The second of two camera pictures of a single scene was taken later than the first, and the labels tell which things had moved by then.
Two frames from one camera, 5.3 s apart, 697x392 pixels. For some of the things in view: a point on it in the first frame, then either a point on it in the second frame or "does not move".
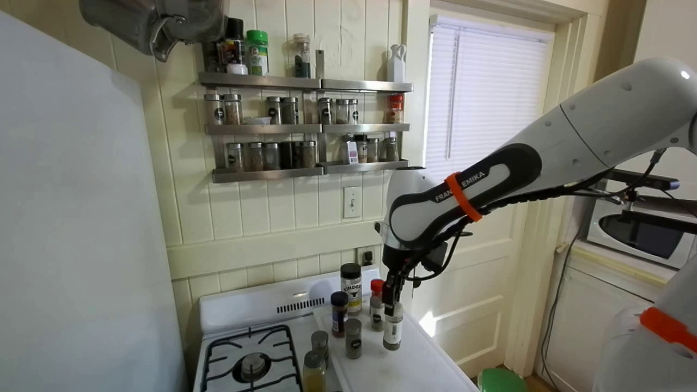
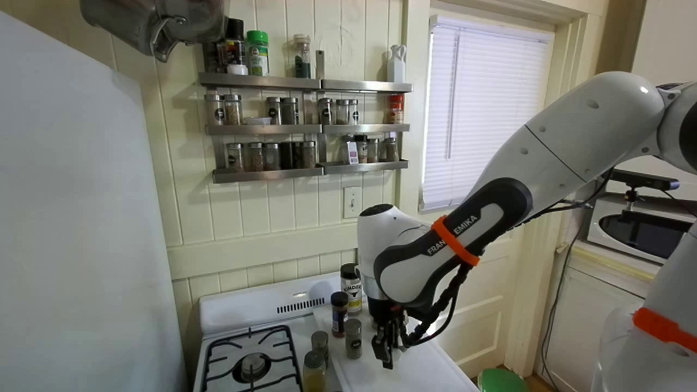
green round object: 503,380 does not move
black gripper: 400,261 -> 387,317
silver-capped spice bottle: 353,338 does not move
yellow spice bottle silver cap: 314,364 does not move
